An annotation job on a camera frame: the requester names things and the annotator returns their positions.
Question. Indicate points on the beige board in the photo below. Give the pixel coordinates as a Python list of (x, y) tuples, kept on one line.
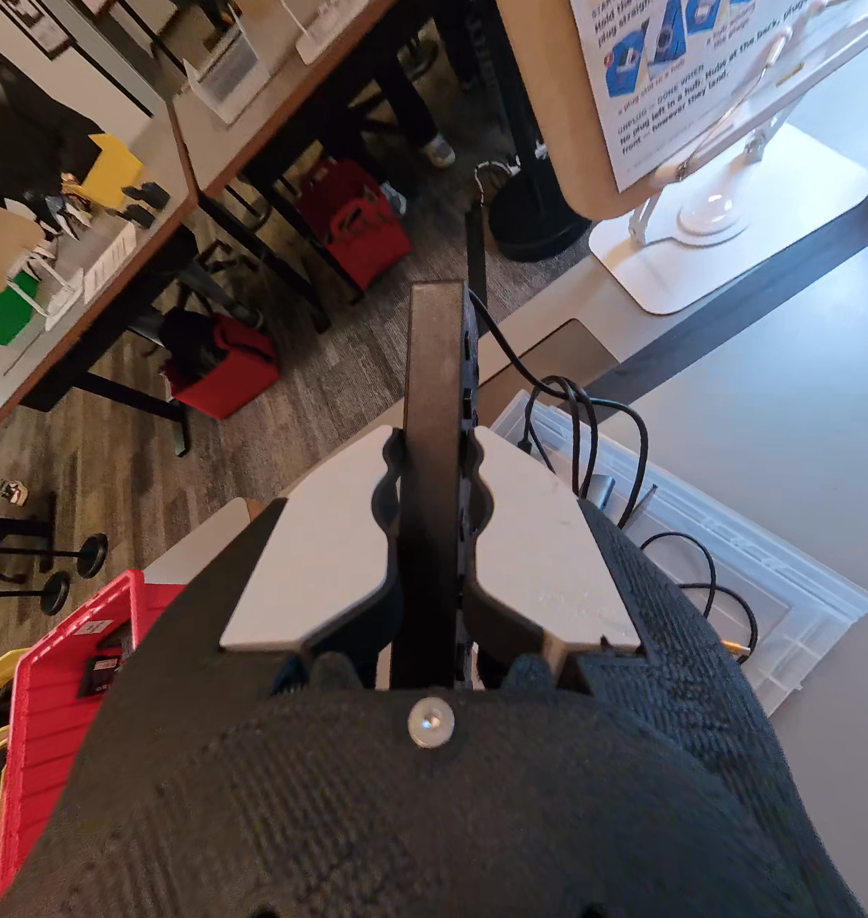
[(3, 237)]

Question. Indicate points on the yellow box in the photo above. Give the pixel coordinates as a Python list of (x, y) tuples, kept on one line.
[(114, 168)]

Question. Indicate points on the red ridged bin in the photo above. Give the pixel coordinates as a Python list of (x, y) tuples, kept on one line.
[(46, 688)]

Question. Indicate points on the black usb hub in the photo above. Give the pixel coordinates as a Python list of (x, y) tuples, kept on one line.
[(434, 430)]

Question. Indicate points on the clear plastic bin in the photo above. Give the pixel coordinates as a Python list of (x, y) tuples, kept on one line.
[(799, 595)]

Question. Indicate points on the green box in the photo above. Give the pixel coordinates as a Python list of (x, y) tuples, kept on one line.
[(3, 315)]

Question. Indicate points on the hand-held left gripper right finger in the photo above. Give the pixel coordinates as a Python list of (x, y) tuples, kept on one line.
[(548, 566)]

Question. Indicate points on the wooden table with black legs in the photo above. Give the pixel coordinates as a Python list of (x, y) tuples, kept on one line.
[(154, 172), (297, 72)]

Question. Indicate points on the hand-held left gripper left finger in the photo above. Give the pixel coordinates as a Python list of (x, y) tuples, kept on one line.
[(319, 566)]

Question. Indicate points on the black stool base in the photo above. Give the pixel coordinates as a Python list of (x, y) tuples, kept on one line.
[(89, 556)]

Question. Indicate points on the red bag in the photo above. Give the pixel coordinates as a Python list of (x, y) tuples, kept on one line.
[(240, 373), (362, 244)]

